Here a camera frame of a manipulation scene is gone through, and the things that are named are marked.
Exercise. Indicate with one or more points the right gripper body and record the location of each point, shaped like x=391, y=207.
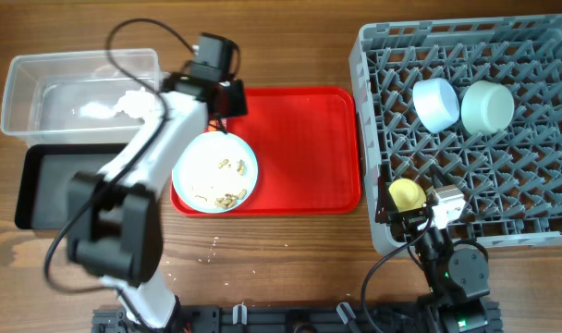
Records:
x=409, y=216

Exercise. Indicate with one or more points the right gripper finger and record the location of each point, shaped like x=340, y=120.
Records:
x=437, y=177
x=385, y=207

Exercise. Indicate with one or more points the yellow cup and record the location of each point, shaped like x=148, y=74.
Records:
x=407, y=194

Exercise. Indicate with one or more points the light blue small bowl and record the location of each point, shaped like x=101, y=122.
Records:
x=436, y=104

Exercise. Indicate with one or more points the mint green bowl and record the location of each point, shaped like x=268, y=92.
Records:
x=487, y=108

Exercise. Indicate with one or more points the light blue plate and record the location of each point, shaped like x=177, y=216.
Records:
x=204, y=153

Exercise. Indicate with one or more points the white tissue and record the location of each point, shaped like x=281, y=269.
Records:
x=138, y=104

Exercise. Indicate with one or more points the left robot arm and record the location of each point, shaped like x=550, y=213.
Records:
x=114, y=230

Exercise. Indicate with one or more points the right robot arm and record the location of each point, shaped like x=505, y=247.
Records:
x=456, y=272

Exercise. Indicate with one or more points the grey dishwasher rack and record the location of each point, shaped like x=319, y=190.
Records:
x=512, y=180

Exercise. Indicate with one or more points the black waste tray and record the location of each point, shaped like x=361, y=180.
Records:
x=47, y=170

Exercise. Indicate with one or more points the red serving tray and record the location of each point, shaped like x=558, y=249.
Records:
x=305, y=142

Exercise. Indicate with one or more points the peanuts on plate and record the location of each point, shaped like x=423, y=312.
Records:
x=224, y=186

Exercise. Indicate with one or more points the clear plastic bin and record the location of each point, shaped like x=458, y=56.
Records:
x=69, y=97

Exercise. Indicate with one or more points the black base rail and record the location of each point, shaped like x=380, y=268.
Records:
x=389, y=317

